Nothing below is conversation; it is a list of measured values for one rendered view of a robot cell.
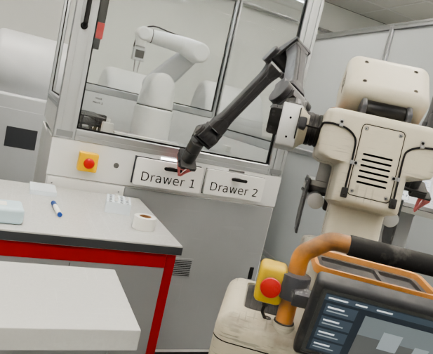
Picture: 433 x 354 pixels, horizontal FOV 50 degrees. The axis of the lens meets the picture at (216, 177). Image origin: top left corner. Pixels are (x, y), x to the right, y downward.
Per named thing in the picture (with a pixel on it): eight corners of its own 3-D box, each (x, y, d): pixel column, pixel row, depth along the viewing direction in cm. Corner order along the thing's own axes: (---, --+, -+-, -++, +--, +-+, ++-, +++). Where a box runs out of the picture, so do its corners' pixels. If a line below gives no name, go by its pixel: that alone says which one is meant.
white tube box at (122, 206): (129, 215, 156) (131, 205, 156) (104, 211, 154) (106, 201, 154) (128, 207, 168) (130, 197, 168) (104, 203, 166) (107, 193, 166)
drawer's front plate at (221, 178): (260, 201, 210) (266, 178, 209) (202, 193, 199) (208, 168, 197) (258, 201, 212) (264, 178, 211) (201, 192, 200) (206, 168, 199)
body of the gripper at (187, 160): (192, 153, 188) (199, 141, 183) (194, 172, 181) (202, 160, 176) (177, 150, 185) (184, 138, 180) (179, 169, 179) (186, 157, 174)
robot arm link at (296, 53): (297, 27, 160) (315, 48, 163) (267, 51, 168) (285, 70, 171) (288, 88, 126) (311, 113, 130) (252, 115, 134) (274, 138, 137)
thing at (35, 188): (56, 197, 159) (57, 192, 159) (29, 194, 156) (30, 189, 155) (54, 189, 171) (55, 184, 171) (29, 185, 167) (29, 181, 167)
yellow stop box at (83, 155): (96, 173, 177) (100, 155, 176) (77, 171, 174) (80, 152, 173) (94, 171, 181) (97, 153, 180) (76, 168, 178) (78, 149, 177)
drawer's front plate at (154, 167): (198, 194, 196) (204, 168, 194) (132, 183, 184) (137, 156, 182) (197, 192, 197) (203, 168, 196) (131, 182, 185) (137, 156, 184)
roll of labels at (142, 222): (150, 233, 141) (153, 220, 141) (128, 227, 142) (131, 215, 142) (156, 228, 148) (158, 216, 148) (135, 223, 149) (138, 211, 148)
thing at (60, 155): (274, 207, 216) (281, 177, 214) (45, 173, 174) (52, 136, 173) (203, 169, 302) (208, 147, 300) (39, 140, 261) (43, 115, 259)
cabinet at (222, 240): (238, 364, 226) (276, 208, 216) (12, 367, 184) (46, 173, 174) (180, 284, 312) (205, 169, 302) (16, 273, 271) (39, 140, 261)
